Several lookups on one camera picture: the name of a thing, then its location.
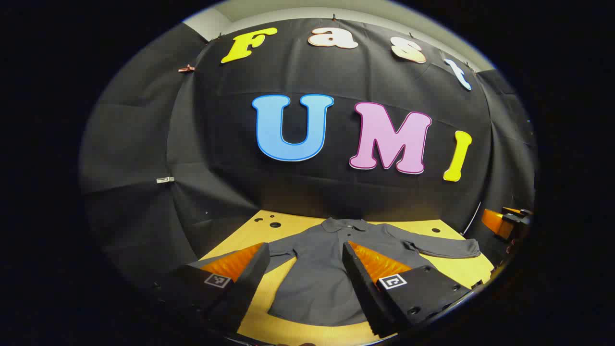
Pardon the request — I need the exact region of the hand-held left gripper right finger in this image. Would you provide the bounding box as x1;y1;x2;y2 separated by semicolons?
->
342;240;474;338

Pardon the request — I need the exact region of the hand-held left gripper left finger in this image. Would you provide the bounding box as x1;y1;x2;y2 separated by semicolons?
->
149;242;271;334

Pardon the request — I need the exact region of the grey long-sleeved shirt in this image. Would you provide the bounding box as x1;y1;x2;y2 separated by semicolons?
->
190;217;482;327

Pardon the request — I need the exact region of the black backdrop cloth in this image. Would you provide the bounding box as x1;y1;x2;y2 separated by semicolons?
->
79;18;538;289

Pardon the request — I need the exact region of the white cable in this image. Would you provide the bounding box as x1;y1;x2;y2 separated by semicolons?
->
462;201;482;235

